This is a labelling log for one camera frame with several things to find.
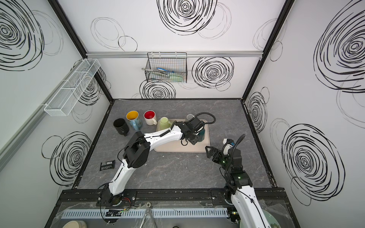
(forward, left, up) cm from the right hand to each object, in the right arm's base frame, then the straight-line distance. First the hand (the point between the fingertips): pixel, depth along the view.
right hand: (210, 151), depth 80 cm
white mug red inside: (+28, +41, -6) cm, 51 cm away
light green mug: (+20, +30, -2) cm, 36 cm away
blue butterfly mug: (+26, +52, -3) cm, 58 cm away
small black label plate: (-6, +61, -8) cm, 62 cm away
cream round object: (-35, +61, -2) cm, 70 cm away
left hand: (+12, +8, -6) cm, 16 cm away
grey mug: (+25, +12, 0) cm, 28 cm away
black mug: (+17, +58, -1) cm, 60 cm away
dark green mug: (+12, +4, -3) cm, 14 cm away
